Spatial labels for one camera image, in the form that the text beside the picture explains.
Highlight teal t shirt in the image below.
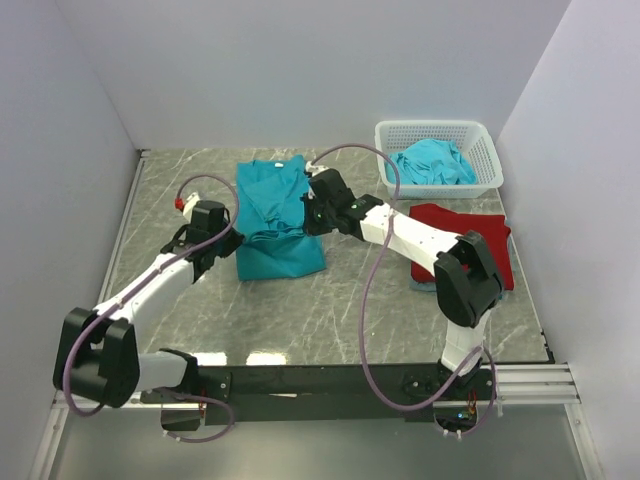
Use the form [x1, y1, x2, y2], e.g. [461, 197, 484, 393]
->
[236, 155, 326, 281]

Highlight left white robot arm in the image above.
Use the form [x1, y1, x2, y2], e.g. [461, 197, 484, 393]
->
[53, 200, 244, 408]

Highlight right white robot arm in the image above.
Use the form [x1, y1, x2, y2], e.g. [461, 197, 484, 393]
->
[302, 164, 504, 399]

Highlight crumpled light blue shirt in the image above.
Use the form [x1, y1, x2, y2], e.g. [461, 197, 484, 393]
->
[385, 139, 477, 186]

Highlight folded blue shirt under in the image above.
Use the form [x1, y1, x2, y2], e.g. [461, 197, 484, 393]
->
[409, 214, 516, 301]

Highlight white plastic basket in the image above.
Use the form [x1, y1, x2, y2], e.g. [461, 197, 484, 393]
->
[374, 120, 504, 199]

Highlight folded red t shirt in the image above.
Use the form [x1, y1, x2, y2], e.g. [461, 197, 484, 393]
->
[409, 203, 515, 291]

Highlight black base beam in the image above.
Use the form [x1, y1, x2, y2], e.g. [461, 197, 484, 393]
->
[141, 363, 495, 433]

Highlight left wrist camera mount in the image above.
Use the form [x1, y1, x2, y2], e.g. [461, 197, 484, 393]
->
[174, 192, 201, 222]

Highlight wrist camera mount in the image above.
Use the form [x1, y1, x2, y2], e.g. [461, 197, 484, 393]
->
[174, 192, 201, 222]
[305, 161, 327, 178]

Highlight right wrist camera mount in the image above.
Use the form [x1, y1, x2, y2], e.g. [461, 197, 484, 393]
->
[305, 161, 327, 178]

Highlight aluminium rail frame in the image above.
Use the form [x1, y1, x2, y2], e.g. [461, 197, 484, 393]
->
[49, 364, 584, 409]

